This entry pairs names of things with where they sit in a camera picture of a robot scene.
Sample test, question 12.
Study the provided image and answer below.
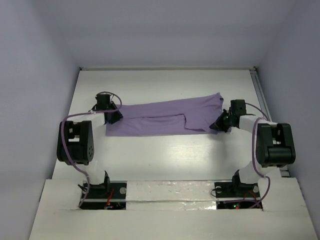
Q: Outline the purple t shirt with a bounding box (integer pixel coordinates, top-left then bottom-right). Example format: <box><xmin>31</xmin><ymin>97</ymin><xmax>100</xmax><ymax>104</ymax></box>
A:
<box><xmin>105</xmin><ymin>92</ymin><xmax>224</xmax><ymax>137</ymax></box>

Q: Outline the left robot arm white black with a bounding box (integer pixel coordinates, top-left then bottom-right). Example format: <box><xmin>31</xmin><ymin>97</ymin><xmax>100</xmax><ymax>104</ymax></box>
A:
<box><xmin>56</xmin><ymin>91</ymin><xmax>123</xmax><ymax>198</ymax></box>

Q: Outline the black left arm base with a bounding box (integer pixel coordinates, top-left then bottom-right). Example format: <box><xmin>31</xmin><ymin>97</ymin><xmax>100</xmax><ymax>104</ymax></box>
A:
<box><xmin>80</xmin><ymin>181</ymin><xmax>127</xmax><ymax>210</ymax></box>

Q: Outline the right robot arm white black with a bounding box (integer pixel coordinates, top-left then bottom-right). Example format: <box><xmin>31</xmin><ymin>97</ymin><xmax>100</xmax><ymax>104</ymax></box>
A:
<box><xmin>210</xmin><ymin>99</ymin><xmax>296</xmax><ymax>198</ymax></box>

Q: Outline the aluminium rail right side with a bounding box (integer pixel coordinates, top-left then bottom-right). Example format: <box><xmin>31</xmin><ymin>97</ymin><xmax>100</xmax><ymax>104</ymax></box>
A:
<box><xmin>249</xmin><ymin>69</ymin><xmax>291</xmax><ymax>178</ymax></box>

